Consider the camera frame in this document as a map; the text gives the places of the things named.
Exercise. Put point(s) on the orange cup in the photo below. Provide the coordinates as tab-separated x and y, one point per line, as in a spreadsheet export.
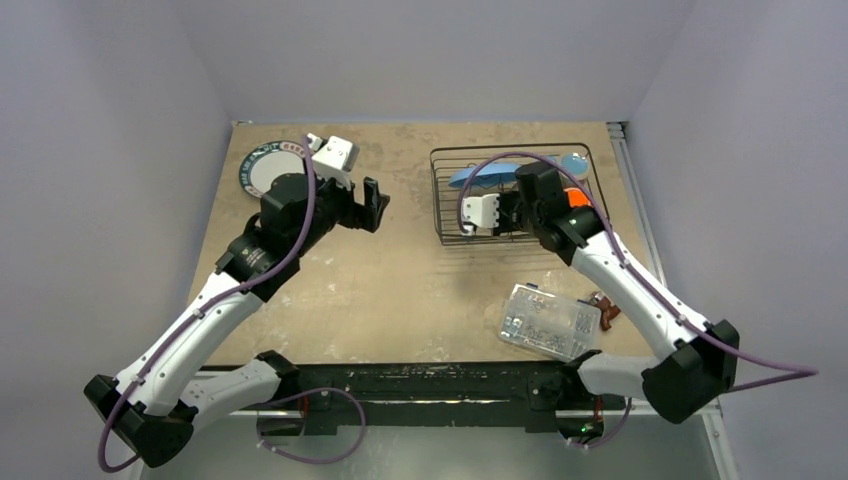
577	198

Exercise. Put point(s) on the aluminium rail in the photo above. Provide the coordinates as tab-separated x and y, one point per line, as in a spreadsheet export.
711	415

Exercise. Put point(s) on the light blue plate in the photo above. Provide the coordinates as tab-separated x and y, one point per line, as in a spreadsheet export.
491	176

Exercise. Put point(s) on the black wire dish rack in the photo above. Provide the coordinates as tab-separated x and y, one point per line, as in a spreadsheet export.
475	188

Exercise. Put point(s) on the clear plastic screw box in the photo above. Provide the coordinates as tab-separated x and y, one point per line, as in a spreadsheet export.
554	326

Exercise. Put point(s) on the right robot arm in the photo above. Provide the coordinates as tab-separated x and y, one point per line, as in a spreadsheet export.
694	359

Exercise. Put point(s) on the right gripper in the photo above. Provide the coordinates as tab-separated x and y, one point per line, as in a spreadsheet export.
506	211

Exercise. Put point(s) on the blue butterfly mug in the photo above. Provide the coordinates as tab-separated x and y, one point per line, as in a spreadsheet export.
577	165

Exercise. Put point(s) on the white plate dark-green rim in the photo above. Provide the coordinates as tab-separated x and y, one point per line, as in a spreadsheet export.
266	162

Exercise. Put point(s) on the black base frame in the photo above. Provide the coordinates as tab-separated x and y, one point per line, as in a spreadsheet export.
533	396

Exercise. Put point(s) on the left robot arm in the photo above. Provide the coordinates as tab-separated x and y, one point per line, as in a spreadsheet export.
155	405

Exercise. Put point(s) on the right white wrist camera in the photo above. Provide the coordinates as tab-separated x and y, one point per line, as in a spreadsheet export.
478	215

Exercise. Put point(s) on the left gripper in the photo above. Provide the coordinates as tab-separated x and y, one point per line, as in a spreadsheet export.
356	215

